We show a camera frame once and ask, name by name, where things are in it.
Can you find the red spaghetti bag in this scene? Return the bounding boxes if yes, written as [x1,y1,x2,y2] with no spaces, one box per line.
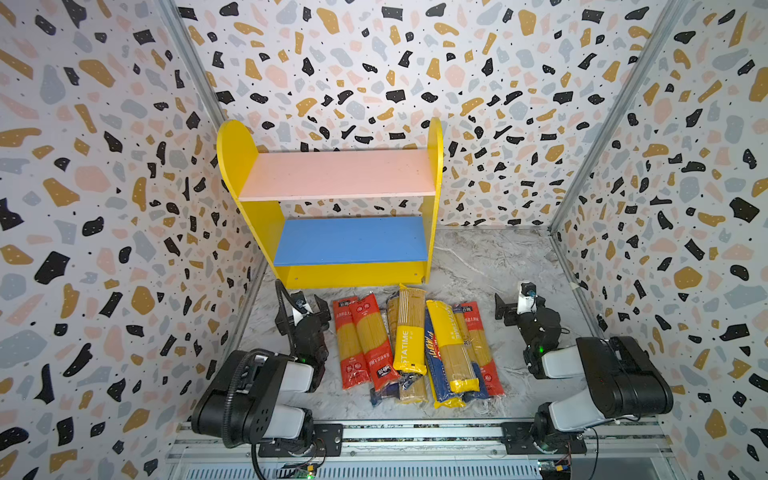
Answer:
[333,296,370,390]
[462,301,504,397]
[352,293,400,392]

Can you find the blue-top spaghetti bag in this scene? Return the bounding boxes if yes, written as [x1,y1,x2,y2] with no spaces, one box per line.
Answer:
[452,307,490,402]

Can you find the yellow shelf pink blue boards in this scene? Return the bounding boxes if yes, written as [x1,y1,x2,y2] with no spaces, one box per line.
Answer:
[217,118,444,290]

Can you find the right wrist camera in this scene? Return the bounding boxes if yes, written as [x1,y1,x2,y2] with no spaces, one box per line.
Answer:
[517,282,537,315]

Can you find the clear spaghetti bag Chinese text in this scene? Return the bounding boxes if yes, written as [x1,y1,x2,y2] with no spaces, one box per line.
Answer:
[386,293,428,404]

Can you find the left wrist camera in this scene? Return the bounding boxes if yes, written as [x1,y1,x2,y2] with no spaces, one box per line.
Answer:
[291,291,312,321]

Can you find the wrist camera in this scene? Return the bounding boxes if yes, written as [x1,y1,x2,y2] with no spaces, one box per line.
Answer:
[517,282,537,315]
[291,291,312,321]

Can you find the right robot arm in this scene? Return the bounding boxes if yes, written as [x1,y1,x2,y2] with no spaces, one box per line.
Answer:
[494,283,674,454]

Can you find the blue Barilla spaghetti bag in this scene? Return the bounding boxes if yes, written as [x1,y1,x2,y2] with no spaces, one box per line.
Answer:
[425,312,466,409]

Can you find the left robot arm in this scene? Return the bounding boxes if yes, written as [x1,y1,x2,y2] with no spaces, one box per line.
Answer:
[191,292,331,455]

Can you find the yellow Pastatime bag tall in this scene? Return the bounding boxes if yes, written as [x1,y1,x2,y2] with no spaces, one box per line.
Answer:
[393,285,427,375]

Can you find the metal base rail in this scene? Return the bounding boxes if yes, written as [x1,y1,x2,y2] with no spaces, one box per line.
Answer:
[164,419,685,480]

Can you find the clear bag white label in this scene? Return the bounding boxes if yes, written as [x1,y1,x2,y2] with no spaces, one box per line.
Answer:
[370,384,400,407]

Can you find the yellow Pastatime bag right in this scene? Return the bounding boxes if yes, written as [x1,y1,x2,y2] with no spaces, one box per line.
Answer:
[426,300,480,393]

